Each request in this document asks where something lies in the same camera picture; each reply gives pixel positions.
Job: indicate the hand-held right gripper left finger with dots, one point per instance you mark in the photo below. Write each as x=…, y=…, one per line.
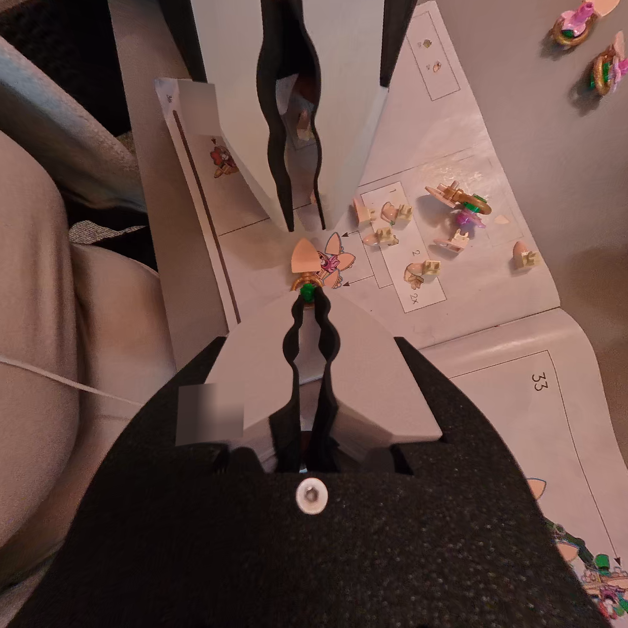
x=260, y=363

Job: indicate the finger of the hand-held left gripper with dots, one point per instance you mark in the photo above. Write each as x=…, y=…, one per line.
x=348, y=98
x=235, y=73

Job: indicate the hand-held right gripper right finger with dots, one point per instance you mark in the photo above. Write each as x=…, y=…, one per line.
x=373, y=382

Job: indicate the single tan petal piece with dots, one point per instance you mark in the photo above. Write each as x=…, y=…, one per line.
x=304, y=125

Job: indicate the scattered tan petal bricks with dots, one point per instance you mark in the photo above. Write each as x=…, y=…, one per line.
x=392, y=211

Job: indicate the white instruction booklet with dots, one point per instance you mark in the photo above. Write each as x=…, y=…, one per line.
x=466, y=304

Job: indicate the tan petal flower toy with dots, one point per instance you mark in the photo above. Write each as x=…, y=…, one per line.
x=463, y=198

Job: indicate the pink gold flower toy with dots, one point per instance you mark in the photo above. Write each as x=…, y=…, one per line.
x=606, y=71
x=571, y=29

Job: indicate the black mesh chair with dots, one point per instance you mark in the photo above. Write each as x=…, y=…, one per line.
x=59, y=54

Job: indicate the person in beige sweatshirt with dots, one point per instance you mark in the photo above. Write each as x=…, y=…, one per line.
x=39, y=319

